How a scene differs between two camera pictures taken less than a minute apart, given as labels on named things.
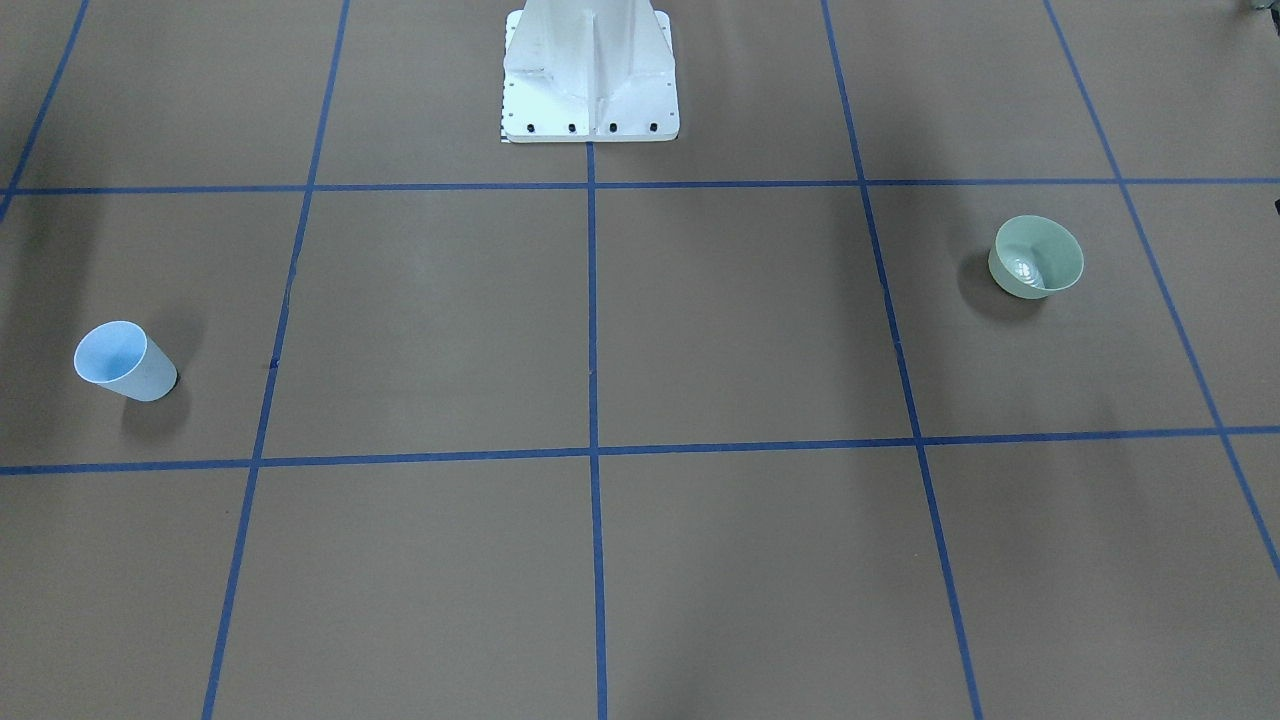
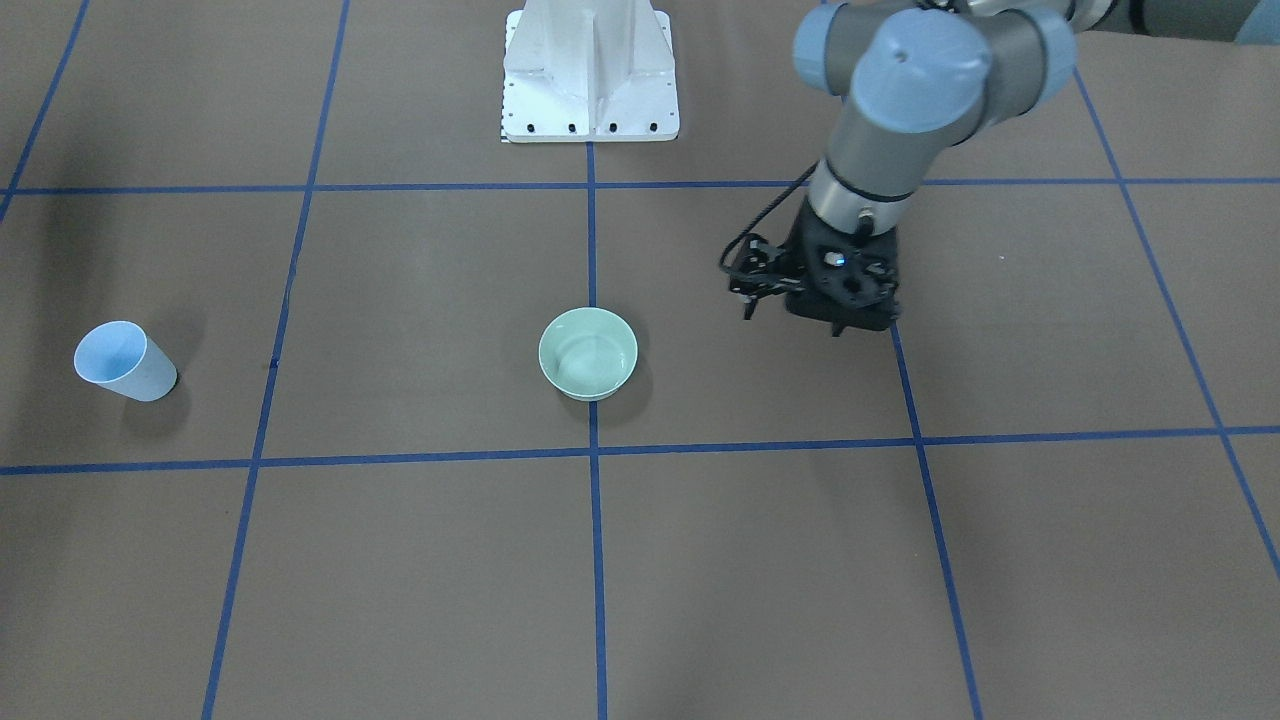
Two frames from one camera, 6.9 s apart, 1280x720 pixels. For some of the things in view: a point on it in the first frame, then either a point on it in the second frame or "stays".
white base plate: x=589 y=70 stays
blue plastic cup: x=122 y=356 stays
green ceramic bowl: x=1032 y=256 → x=587 y=353
